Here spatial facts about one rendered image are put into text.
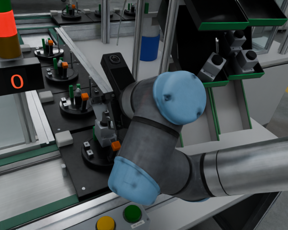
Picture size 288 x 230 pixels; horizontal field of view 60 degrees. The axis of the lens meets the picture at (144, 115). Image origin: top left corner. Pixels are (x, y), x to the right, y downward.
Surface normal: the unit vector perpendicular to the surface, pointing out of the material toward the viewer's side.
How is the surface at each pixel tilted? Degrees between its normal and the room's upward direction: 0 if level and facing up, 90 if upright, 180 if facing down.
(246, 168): 62
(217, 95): 45
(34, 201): 0
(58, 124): 0
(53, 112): 0
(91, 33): 90
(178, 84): 56
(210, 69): 107
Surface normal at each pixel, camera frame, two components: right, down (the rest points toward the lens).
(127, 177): -0.25, -0.24
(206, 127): 0.29, -0.15
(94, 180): 0.10, -0.79
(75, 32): 0.48, 0.56
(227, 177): -0.58, -0.02
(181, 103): 0.45, 0.00
